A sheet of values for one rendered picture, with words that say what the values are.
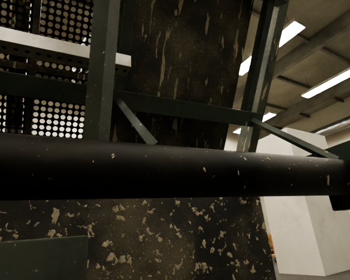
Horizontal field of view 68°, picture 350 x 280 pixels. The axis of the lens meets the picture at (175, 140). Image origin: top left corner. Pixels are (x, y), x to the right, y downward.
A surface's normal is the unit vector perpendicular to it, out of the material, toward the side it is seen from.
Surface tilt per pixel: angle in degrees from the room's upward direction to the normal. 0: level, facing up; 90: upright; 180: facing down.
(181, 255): 90
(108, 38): 104
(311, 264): 90
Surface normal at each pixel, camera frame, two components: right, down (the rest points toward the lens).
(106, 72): 0.94, 0.04
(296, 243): -0.85, -0.12
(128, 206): 0.43, -0.36
